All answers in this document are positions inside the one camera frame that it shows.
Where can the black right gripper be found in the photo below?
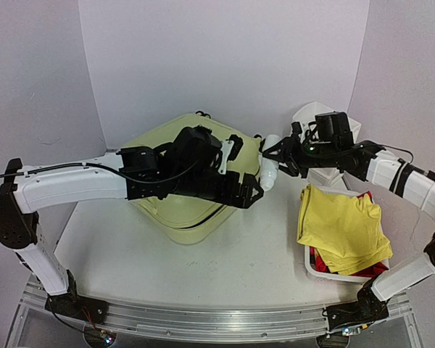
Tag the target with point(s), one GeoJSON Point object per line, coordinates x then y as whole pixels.
{"type": "Point", "coordinates": [293, 155]}

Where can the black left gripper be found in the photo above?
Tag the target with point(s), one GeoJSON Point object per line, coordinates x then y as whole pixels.
{"type": "Point", "coordinates": [243, 200]}

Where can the white small bottle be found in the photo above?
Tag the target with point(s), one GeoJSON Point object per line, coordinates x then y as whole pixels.
{"type": "Point", "coordinates": [269, 167]}

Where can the pale green hard-shell suitcase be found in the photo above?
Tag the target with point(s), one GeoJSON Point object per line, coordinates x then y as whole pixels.
{"type": "Point", "coordinates": [183, 219]}

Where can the yellow garment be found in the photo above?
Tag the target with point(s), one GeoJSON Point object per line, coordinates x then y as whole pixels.
{"type": "Point", "coordinates": [340, 228]}

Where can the red garment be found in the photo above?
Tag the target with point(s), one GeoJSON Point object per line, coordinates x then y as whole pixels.
{"type": "Point", "coordinates": [322, 264]}

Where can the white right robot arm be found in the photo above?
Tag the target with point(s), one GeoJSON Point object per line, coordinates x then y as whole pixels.
{"type": "Point", "coordinates": [374, 163]}

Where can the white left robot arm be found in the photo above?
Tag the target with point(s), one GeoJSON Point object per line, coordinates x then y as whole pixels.
{"type": "Point", "coordinates": [28, 195]}

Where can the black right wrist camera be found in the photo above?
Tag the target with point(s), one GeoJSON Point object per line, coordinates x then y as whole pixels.
{"type": "Point", "coordinates": [333, 127]}

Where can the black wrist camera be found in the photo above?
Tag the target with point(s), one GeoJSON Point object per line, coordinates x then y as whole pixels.
{"type": "Point", "coordinates": [195, 147]}
{"type": "Point", "coordinates": [333, 127]}

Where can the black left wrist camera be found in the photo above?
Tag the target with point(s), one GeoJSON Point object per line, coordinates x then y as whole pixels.
{"type": "Point", "coordinates": [195, 147]}

